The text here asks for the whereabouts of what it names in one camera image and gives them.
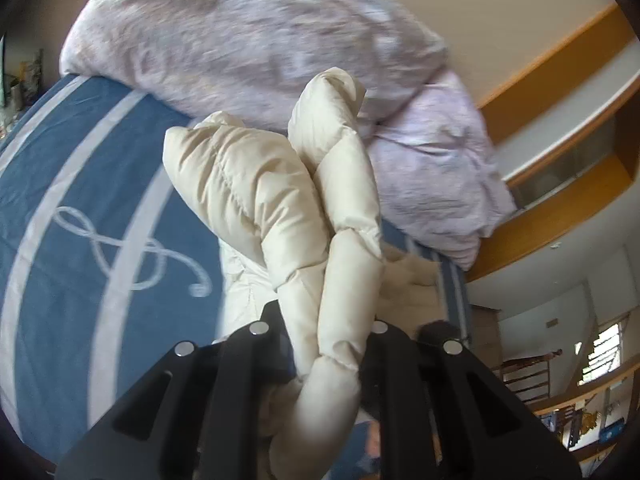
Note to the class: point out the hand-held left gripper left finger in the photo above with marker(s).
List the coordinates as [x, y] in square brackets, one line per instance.
[260, 357]

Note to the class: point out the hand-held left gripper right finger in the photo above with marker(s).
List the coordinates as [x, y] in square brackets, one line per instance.
[392, 365]

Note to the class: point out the cream puffer jacket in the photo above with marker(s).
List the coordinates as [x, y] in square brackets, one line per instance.
[280, 200]

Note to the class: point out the wooden chair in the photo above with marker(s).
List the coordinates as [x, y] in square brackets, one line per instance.
[527, 377]

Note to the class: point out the lilac floral pillow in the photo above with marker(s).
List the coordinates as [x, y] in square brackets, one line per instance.
[435, 170]
[240, 35]

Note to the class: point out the window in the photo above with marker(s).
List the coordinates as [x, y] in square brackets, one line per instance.
[605, 347]

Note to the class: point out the blue striped bed sheet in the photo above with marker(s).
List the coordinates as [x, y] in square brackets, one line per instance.
[75, 220]

